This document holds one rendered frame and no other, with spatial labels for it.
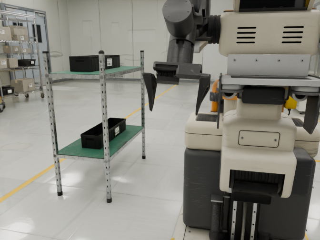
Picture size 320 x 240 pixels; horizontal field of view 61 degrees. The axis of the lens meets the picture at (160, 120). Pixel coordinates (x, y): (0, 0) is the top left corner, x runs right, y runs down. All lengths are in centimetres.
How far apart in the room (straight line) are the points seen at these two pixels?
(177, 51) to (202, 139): 65
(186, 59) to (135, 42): 918
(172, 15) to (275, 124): 51
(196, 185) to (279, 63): 67
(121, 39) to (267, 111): 918
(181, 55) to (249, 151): 44
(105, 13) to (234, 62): 948
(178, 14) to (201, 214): 99
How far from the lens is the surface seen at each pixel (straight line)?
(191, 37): 62
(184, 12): 56
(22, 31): 666
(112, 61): 246
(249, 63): 84
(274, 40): 87
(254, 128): 90
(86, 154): 213
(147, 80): 58
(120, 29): 997
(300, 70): 87
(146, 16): 969
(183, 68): 57
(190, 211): 134
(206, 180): 125
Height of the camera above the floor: 112
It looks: 15 degrees down
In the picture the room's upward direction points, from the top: straight up
